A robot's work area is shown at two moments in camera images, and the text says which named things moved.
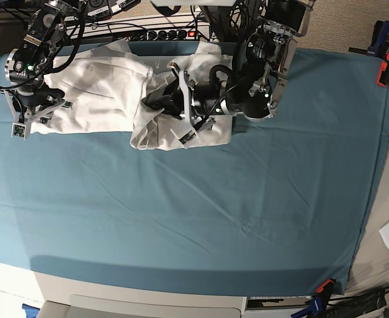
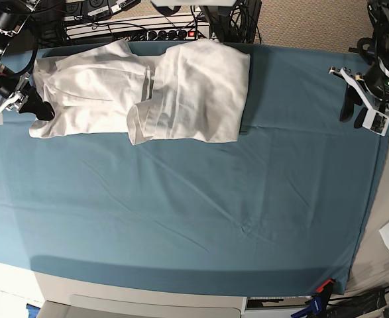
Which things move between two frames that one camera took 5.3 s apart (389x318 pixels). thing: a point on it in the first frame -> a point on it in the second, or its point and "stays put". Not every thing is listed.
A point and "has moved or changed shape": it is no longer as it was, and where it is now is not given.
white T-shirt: [122, 84] has moved or changed shape
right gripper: [202, 101] -> [382, 86]
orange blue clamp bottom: [317, 305] stays put
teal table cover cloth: [283, 209] stays put
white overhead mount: [193, 2] stays put
